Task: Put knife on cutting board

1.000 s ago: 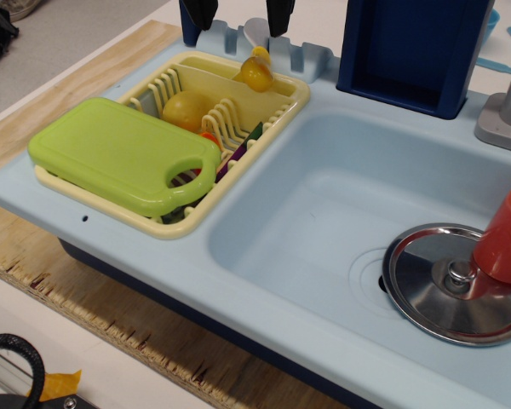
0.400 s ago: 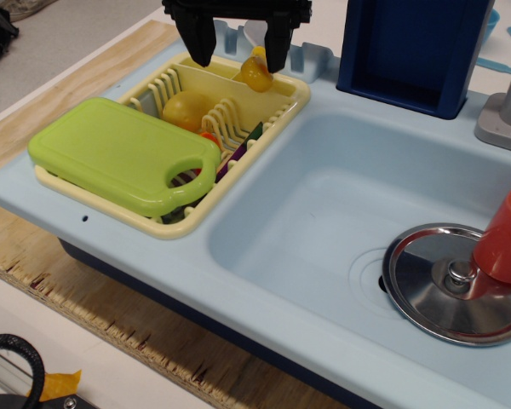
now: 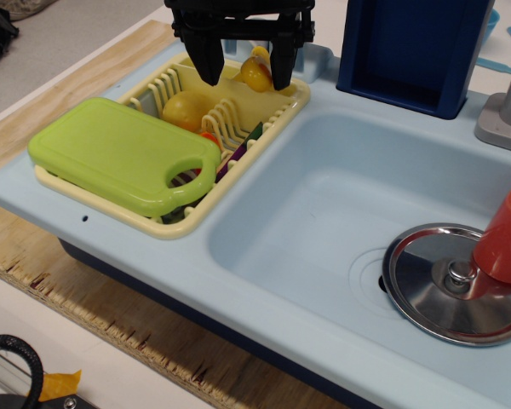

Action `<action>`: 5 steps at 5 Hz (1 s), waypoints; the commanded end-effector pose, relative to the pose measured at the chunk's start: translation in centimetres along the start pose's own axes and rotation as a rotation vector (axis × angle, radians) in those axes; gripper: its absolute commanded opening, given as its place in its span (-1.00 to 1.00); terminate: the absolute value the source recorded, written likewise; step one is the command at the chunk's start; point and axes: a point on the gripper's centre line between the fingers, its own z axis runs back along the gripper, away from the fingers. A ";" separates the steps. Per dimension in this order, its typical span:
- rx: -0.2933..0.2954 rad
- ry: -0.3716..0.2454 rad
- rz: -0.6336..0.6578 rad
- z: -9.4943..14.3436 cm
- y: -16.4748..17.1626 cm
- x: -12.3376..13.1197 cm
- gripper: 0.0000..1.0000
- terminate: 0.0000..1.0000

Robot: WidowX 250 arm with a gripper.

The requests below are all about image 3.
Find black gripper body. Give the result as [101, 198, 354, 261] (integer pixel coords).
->
[164, 0, 315, 46]

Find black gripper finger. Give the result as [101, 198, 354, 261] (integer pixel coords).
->
[184, 32, 224, 86]
[270, 37, 297, 90]

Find green plastic cutting board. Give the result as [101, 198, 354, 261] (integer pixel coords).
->
[28, 97, 221, 217]

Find wooden board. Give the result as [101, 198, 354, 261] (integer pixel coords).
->
[0, 19, 350, 409]

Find yellow toy lemon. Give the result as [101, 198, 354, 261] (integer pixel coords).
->
[162, 90, 214, 133]

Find cream dish rack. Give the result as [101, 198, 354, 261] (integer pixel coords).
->
[33, 53, 310, 239]

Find purple toy vegetable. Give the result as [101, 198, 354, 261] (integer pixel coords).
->
[215, 123, 263, 182]

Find orange toy piece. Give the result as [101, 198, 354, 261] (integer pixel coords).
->
[199, 132, 221, 150]

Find dark blue box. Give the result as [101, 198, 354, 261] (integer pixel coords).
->
[336, 0, 494, 119]

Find light blue toy sink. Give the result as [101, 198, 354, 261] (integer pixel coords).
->
[0, 62, 511, 408]

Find grey toy faucet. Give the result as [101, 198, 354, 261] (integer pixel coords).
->
[474, 83, 511, 151]

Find steel pot lid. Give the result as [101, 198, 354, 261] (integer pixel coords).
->
[382, 223, 511, 346]

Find orange plastic cup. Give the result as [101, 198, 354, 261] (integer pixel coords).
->
[474, 191, 511, 284]

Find yellow tape piece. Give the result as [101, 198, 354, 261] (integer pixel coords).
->
[38, 370, 83, 402]

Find black cable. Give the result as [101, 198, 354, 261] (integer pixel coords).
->
[0, 334, 44, 409]

